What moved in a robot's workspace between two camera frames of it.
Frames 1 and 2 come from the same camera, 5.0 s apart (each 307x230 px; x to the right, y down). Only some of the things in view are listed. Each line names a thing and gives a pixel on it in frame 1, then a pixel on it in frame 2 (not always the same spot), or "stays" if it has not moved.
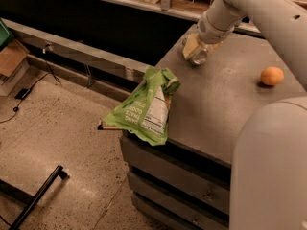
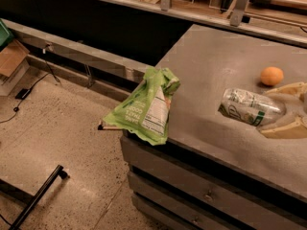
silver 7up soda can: [200, 56] → [251, 106]
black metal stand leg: [9, 190] stays
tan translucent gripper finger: [213, 47] → [298, 88]
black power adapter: [22, 93] stays
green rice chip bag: [146, 113] stays
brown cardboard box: [13, 61] stays
